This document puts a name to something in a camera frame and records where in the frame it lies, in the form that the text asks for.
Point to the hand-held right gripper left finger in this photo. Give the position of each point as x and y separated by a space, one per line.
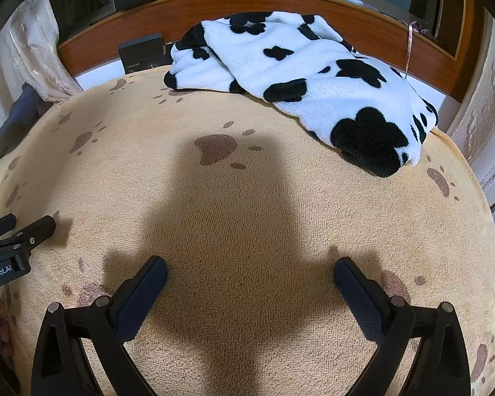
142 297

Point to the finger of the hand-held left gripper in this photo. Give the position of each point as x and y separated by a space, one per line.
39 231
0 226

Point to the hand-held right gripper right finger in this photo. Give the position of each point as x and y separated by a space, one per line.
361 297

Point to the white black-spotted fleece garment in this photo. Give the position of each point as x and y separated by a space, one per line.
313 62

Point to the beige paw-print blanket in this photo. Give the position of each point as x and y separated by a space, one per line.
272 214

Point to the cream curtain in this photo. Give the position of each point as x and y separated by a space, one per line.
29 49
491 103

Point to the small black box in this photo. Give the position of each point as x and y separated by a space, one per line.
142 55

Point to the pink ribbon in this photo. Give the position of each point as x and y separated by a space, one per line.
409 49

